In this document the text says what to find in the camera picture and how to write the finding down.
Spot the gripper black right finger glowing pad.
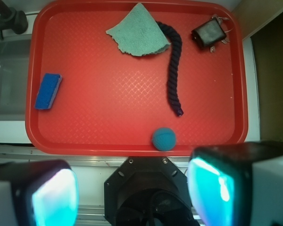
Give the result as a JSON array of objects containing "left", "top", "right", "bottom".
[{"left": 187, "top": 141, "right": 283, "bottom": 226}]

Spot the blue sponge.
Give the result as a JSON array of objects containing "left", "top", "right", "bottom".
[{"left": 34, "top": 73, "right": 62, "bottom": 110}]

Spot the dark blue twisted rope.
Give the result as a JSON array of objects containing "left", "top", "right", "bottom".
[{"left": 155, "top": 21, "right": 184, "bottom": 117}]

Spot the aluminium rail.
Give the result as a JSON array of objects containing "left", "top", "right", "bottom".
[{"left": 0, "top": 145, "right": 194, "bottom": 168}]

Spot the light green cloth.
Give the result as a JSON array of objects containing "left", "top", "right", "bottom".
[{"left": 106, "top": 3, "right": 171, "bottom": 57}]

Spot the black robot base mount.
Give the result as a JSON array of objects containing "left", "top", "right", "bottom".
[{"left": 104, "top": 157, "right": 199, "bottom": 226}]

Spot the red plastic tray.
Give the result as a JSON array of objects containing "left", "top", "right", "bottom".
[{"left": 25, "top": 0, "right": 248, "bottom": 156}]

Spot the grey sink faucet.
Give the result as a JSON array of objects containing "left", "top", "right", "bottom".
[{"left": 0, "top": 0, "right": 28, "bottom": 40}]

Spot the teal knitted ball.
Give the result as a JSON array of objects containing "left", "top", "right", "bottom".
[{"left": 152, "top": 128, "right": 176, "bottom": 151}]

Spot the grey sink basin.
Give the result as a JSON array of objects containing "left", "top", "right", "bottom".
[{"left": 0, "top": 40, "right": 31, "bottom": 121}]

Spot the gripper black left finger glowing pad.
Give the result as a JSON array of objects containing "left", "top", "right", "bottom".
[{"left": 0, "top": 160, "right": 79, "bottom": 226}]

